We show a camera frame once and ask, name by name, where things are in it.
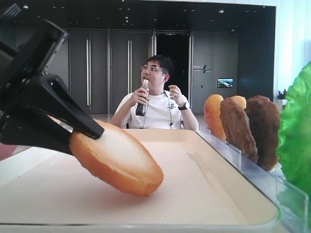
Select bread slice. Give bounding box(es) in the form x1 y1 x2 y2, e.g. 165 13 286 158
69 120 164 196

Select clear right food rack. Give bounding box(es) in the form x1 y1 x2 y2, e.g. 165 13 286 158
199 129 311 233

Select bun slice upper left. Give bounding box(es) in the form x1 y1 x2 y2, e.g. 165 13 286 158
204 94 226 141

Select cola bottle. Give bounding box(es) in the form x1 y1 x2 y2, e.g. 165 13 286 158
135 79 150 117

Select bun slice upper right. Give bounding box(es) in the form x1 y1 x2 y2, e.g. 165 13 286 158
231 95 246 109

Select thin brown meat patty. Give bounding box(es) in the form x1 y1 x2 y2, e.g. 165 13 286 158
220 98 258 163

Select wall screen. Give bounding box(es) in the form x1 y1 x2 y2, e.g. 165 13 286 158
217 78 234 88

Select bun slice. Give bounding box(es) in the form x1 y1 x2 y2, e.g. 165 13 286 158
231 95 246 109
204 94 226 141

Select man in white shirt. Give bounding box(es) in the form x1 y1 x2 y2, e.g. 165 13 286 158
110 55 199 131

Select thick dark meat patty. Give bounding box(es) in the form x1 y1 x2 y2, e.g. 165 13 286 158
245 95 281 171

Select dark double doors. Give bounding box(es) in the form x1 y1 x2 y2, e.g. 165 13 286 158
69 30 151 114

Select green lettuce leaf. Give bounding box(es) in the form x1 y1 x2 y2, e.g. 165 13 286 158
276 63 311 233

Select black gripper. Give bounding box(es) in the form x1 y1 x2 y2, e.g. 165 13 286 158
0 19 104 155

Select cream rectangular tray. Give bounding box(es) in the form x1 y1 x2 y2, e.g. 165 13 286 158
0 130 280 233

